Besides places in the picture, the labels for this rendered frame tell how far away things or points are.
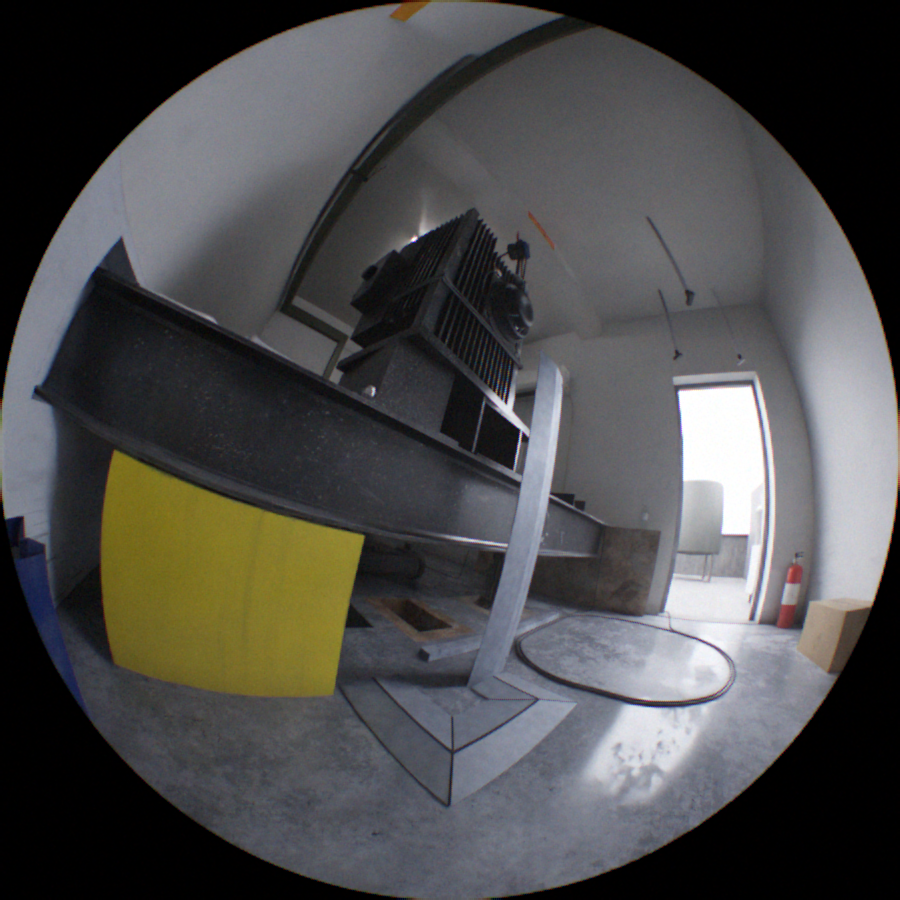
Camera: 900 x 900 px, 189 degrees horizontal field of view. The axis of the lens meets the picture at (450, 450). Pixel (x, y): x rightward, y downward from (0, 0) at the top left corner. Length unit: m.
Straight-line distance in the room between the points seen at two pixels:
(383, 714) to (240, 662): 0.31
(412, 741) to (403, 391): 0.77
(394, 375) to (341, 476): 0.26
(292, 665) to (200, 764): 0.30
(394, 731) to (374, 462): 0.60
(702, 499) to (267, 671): 6.70
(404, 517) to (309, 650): 0.39
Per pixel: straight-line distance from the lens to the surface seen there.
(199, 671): 0.64
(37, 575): 0.41
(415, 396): 0.68
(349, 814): 0.53
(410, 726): 0.66
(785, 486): 2.67
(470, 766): 0.62
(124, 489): 0.53
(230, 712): 0.63
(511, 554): 0.74
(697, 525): 6.55
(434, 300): 0.75
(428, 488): 0.71
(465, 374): 0.78
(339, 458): 0.59
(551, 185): 2.52
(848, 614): 1.64
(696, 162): 2.68
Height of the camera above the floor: 0.48
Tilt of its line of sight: 14 degrees up
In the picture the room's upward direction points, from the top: 14 degrees clockwise
